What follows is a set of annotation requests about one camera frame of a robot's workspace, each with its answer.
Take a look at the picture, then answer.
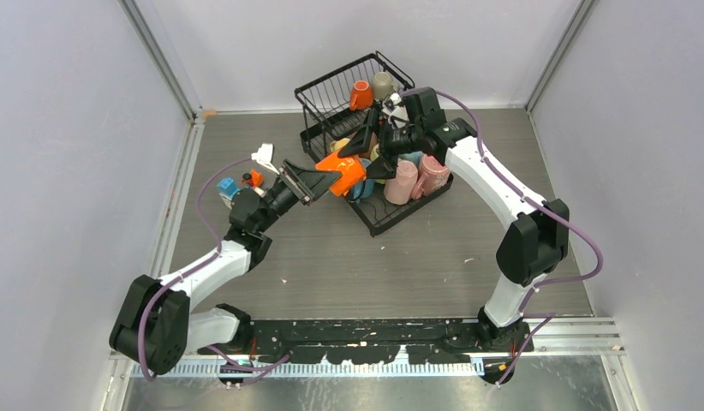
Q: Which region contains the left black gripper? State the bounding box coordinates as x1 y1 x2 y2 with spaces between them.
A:
256 161 342 235

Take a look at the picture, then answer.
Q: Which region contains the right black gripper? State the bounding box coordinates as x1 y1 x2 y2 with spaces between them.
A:
337 110 422 182

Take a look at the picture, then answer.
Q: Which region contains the large orange mug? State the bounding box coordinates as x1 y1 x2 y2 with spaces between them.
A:
315 150 367 197

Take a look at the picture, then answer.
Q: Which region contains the light pink faceted mug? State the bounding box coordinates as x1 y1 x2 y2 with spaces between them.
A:
383 160 418 206

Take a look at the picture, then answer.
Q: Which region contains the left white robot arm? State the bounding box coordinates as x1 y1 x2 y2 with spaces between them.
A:
109 161 343 380

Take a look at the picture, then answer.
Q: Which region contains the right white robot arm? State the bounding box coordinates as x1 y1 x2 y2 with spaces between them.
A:
324 87 569 352

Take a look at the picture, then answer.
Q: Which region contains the yellow mug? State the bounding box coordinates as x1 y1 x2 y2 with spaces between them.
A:
330 138 350 152

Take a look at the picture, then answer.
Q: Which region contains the light blue faceted mug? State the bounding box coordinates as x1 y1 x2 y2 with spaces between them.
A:
398 151 424 168

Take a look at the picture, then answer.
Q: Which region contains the small orange cup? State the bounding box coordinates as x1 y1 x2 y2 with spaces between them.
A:
349 80 374 111

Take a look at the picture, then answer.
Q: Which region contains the pink patterned mug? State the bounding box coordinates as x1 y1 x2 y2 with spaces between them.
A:
411 155 450 200

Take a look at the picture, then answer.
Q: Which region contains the beige grey cup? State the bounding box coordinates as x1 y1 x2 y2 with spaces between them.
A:
369 71 395 101

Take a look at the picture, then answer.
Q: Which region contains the small blue toy block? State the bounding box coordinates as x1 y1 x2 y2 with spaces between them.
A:
216 177 239 209

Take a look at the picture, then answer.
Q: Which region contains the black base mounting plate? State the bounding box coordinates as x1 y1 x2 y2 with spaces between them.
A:
217 319 530 365

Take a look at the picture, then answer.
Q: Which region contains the black wire dish rack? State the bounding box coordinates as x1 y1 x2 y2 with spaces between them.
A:
295 51 454 237

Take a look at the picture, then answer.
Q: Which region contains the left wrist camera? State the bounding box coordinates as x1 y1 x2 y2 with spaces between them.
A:
250 143 279 175

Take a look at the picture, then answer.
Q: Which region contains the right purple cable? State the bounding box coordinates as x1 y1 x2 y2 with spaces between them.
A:
401 87 605 387

